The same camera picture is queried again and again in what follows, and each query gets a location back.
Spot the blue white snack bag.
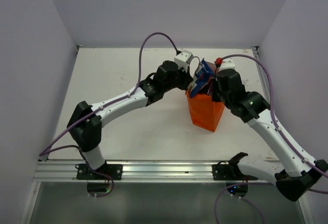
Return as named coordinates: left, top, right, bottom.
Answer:
left=188, top=58, right=216, bottom=98

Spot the orange paper bag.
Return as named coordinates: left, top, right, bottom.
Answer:
left=186, top=76, right=224, bottom=132

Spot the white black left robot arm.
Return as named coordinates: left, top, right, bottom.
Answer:
left=67, top=60, right=193, bottom=179

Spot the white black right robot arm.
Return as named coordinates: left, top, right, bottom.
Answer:
left=212, top=69, right=327, bottom=201

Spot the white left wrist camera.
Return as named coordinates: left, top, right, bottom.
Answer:
left=174, top=50, right=194, bottom=72

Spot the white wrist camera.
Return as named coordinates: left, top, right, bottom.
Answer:
left=174, top=50, right=194, bottom=72
left=214, top=57, right=236, bottom=73

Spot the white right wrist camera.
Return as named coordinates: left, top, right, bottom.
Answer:
left=214, top=57, right=236, bottom=73

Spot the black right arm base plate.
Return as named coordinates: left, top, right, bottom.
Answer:
left=212, top=161, right=246, bottom=180

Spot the front aluminium rail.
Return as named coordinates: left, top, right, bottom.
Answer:
left=32, top=158, right=283, bottom=184

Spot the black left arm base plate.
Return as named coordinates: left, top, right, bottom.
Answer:
left=75, top=164, right=123, bottom=180

